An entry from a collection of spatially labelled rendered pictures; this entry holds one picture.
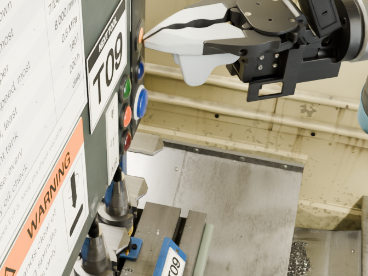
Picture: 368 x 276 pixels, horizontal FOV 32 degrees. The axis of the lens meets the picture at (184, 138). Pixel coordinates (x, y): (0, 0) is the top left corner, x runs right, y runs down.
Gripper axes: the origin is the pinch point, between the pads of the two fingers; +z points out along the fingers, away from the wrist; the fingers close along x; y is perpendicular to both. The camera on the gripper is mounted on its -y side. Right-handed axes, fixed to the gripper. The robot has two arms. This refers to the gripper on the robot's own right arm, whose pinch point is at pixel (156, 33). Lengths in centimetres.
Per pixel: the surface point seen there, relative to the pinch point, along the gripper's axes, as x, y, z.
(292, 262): 37, 100, -49
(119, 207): 15.7, 41.3, 0.4
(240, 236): 40, 88, -35
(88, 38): -10.9, -7.6, 8.2
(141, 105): -1.3, 7.3, 1.7
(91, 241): 6.9, 36.9, 6.3
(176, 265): 24, 72, -13
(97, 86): -10.0, -2.7, 7.5
